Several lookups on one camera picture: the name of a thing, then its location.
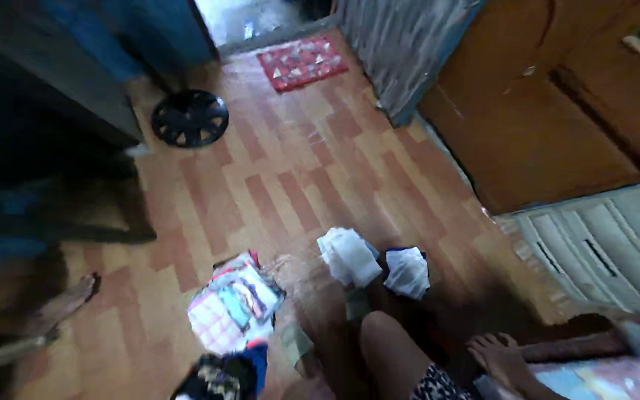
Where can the white folded cloth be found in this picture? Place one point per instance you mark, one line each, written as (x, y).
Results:
(349, 258)

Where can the olive green cloth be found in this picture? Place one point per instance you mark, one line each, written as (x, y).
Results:
(358, 304)

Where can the red patterned doormat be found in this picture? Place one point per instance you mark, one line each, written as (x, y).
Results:
(302, 64)

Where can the pale green cloth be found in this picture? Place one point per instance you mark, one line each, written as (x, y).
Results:
(296, 340)

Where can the pile of folded clothes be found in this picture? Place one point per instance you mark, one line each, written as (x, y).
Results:
(225, 311)

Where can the black round fan base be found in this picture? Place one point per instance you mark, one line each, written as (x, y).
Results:
(189, 129)

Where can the person's legs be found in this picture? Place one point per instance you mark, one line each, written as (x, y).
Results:
(392, 353)

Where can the grey streaked door panel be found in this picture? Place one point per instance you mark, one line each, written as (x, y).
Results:
(403, 50)

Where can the black patterned garment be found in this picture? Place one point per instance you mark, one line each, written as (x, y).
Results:
(217, 378)

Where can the brown wooden door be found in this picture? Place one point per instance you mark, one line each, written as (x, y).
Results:
(520, 128)

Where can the blue curtain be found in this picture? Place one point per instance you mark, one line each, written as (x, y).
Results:
(159, 33)

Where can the grey cabinet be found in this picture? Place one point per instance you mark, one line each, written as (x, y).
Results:
(70, 72)

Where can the cream slatted panel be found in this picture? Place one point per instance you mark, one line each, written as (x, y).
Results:
(603, 244)

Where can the dark furniture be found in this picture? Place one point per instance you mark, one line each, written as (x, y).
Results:
(31, 155)

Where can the pastel floral cloth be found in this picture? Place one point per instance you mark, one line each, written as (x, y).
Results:
(603, 378)

